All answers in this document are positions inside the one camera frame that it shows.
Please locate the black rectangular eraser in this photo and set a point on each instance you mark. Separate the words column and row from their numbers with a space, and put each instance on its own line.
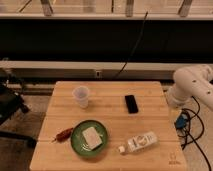
column 131, row 104

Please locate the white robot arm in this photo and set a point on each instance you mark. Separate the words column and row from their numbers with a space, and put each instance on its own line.
column 191, row 81

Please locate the translucent white cup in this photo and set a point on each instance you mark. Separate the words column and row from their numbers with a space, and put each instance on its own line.
column 81, row 96

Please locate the green ceramic plate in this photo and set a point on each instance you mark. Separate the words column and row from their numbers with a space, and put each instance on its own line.
column 79, row 144

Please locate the white sponge block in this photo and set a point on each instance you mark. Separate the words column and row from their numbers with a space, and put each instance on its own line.
column 92, row 137

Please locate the clear plastic bottle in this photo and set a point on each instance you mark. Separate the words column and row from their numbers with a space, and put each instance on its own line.
column 138, row 142

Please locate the red brown sausage toy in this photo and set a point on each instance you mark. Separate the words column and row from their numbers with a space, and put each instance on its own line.
column 64, row 135

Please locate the blue connector box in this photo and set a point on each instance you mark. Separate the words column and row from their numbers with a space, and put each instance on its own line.
column 180, row 123

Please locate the black chair base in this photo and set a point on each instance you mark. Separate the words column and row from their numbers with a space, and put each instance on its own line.
column 10, row 102

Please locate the white wall outlet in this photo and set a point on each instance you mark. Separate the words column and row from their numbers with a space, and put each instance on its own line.
column 98, row 74

